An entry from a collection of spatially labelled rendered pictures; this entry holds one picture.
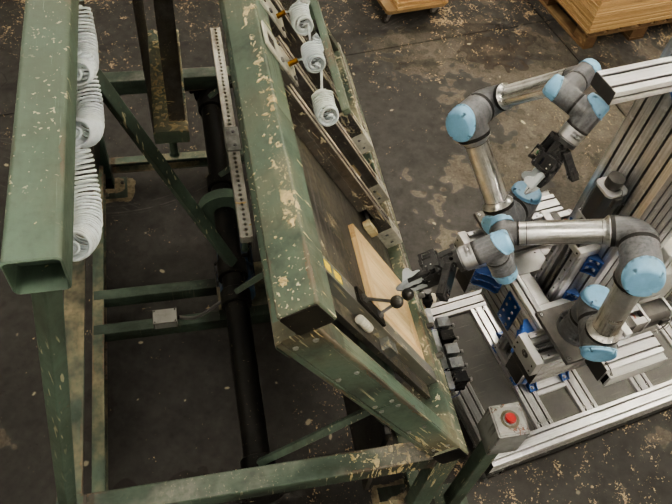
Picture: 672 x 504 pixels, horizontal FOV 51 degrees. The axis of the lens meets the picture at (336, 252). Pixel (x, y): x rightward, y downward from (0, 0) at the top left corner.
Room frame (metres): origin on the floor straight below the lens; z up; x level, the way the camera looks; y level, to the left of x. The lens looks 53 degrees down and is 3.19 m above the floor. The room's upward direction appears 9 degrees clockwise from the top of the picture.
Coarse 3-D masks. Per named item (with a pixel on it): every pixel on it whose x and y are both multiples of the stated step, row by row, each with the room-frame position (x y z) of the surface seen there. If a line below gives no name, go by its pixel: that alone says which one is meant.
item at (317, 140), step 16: (272, 48) 1.60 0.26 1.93; (288, 64) 1.65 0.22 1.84; (288, 80) 1.63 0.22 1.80; (288, 96) 1.63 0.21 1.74; (304, 112) 1.64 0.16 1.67; (304, 128) 1.65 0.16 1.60; (320, 128) 1.70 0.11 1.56; (320, 144) 1.66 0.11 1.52; (320, 160) 1.66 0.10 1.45; (336, 160) 1.68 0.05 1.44; (336, 176) 1.68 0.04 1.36; (352, 176) 1.70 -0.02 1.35; (352, 192) 1.71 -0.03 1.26; (368, 192) 1.77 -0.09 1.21; (368, 208) 1.73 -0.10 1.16; (384, 224) 1.75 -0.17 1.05; (384, 240) 1.76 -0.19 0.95; (400, 240) 1.78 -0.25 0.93
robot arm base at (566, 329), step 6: (564, 312) 1.45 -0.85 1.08; (570, 312) 1.42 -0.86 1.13; (558, 318) 1.44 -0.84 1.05; (564, 318) 1.42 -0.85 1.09; (570, 318) 1.40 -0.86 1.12; (558, 324) 1.41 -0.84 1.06; (564, 324) 1.40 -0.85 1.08; (570, 324) 1.39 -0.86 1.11; (576, 324) 1.37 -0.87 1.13; (558, 330) 1.39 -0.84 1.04; (564, 330) 1.38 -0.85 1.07; (570, 330) 1.37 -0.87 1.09; (576, 330) 1.37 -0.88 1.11; (564, 336) 1.37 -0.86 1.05; (570, 336) 1.36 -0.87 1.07; (576, 336) 1.36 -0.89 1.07; (570, 342) 1.35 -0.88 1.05; (576, 342) 1.34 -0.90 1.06
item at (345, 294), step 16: (336, 288) 1.05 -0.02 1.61; (352, 288) 1.11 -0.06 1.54; (352, 304) 1.07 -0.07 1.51; (368, 320) 1.09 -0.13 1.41; (384, 336) 1.11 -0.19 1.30; (400, 336) 1.17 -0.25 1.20; (400, 352) 1.13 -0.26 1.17; (416, 352) 1.20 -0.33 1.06; (416, 368) 1.16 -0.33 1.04; (432, 368) 1.23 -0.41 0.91
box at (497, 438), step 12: (492, 408) 1.10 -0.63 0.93; (504, 408) 1.11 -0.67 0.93; (516, 408) 1.12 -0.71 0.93; (480, 420) 1.11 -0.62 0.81; (492, 420) 1.06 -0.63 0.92; (504, 420) 1.06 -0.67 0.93; (516, 420) 1.07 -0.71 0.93; (480, 432) 1.08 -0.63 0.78; (492, 432) 1.03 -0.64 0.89; (504, 432) 1.02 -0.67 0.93; (516, 432) 1.03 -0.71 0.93; (528, 432) 1.04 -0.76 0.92; (492, 444) 1.00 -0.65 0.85; (504, 444) 1.01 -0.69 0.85; (516, 444) 1.03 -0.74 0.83
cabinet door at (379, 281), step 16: (352, 224) 1.52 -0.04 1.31; (352, 240) 1.46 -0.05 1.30; (368, 256) 1.46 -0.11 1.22; (368, 272) 1.35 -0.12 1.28; (384, 272) 1.50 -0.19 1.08; (368, 288) 1.27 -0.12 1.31; (384, 288) 1.40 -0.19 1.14; (384, 304) 1.30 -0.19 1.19; (400, 320) 1.33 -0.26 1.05; (416, 336) 1.36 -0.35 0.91
